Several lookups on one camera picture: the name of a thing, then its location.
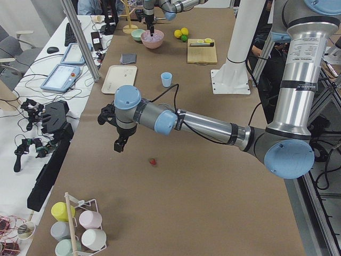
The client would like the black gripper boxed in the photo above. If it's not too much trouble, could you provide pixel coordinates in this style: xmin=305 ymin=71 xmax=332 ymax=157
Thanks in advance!
xmin=98 ymin=104 xmax=136 ymax=153
xmin=135 ymin=9 xmax=155 ymax=36

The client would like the red strawberry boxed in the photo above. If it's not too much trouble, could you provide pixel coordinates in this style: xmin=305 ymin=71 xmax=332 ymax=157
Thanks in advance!
xmin=149 ymin=158 xmax=157 ymax=166

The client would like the wooden cup stand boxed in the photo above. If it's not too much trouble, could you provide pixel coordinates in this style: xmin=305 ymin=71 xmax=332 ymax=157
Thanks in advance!
xmin=123 ymin=0 xmax=138 ymax=34

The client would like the light blue cup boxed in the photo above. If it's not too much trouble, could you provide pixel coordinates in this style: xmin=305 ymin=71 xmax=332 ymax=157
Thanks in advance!
xmin=160 ymin=72 xmax=173 ymax=88

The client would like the pink cup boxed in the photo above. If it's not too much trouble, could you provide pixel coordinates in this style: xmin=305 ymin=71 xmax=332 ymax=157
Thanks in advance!
xmin=79 ymin=210 xmax=102 ymax=229

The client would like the yellow-green cup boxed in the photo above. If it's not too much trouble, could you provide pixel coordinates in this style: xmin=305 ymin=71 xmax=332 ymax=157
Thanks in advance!
xmin=51 ymin=202 xmax=69 ymax=222

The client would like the white cup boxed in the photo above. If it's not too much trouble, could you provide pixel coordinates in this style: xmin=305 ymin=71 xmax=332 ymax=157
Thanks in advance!
xmin=81 ymin=229 xmax=107 ymax=251

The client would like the grey-blue cup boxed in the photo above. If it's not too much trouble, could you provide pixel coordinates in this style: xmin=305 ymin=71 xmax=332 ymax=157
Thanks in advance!
xmin=50 ymin=221 xmax=70 ymax=241

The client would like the mint cup in rack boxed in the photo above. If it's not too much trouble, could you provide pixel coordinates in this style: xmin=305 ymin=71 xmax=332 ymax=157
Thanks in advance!
xmin=55 ymin=239 xmax=73 ymax=256

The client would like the pink bowl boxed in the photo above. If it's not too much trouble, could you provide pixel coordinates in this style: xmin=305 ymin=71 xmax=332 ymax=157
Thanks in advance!
xmin=141 ymin=29 xmax=164 ymax=49

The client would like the mint green bowl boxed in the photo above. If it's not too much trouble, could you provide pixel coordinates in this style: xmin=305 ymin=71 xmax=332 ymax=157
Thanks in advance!
xmin=131 ymin=29 xmax=145 ymax=42

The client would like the yellow lemon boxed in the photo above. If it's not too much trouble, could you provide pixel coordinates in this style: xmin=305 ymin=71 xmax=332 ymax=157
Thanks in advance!
xmin=181 ymin=27 xmax=189 ymax=36
xmin=174 ymin=29 xmax=182 ymax=38

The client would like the green lime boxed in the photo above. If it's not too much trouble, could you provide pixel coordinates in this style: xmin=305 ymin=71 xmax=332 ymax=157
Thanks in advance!
xmin=181 ymin=35 xmax=188 ymax=42

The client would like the grey folded cloth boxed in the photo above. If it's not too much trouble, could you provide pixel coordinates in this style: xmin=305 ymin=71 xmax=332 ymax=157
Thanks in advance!
xmin=120 ymin=53 xmax=137 ymax=65

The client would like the wooden cutting board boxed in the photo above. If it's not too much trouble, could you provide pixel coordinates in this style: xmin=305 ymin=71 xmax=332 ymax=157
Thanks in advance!
xmin=187 ymin=39 xmax=217 ymax=64

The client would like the cream rabbit tray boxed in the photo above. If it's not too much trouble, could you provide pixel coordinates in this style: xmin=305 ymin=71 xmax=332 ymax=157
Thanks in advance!
xmin=101 ymin=65 xmax=137 ymax=94

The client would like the blue teach pendant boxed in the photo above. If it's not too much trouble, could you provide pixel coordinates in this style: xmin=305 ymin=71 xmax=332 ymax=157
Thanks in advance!
xmin=40 ymin=64 xmax=80 ymax=92
xmin=60 ymin=43 xmax=85 ymax=66

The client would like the knife with metal handle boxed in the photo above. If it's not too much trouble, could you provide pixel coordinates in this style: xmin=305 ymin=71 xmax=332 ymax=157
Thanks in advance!
xmin=189 ymin=42 xmax=215 ymax=47

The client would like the white wire cup rack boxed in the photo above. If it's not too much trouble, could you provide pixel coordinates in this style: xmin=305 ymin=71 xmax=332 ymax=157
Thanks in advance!
xmin=64 ymin=192 xmax=107 ymax=255

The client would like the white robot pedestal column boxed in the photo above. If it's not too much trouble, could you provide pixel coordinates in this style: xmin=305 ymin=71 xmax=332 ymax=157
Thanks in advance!
xmin=211 ymin=0 xmax=265 ymax=94

